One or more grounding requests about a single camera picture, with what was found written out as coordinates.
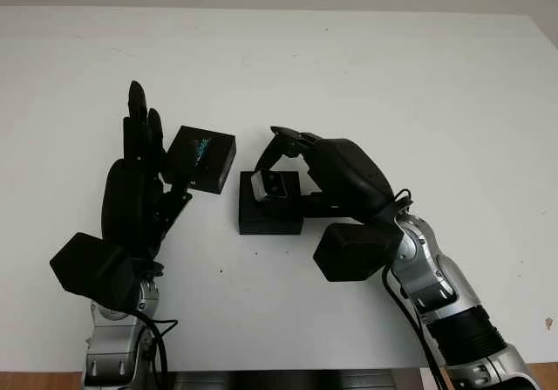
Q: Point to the black camera box base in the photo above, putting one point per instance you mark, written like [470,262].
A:
[261,226]

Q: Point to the black RealSense box lid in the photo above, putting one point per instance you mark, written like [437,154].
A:
[213,163]

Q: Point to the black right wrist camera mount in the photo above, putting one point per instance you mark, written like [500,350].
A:
[353,252]

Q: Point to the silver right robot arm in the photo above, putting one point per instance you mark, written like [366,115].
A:
[436,276]

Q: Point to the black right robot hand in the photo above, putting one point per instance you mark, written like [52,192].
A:
[349,176]

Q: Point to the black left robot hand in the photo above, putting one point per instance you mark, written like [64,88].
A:
[126,202]

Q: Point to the small silver RealSense camera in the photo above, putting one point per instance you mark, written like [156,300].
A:
[272,187]

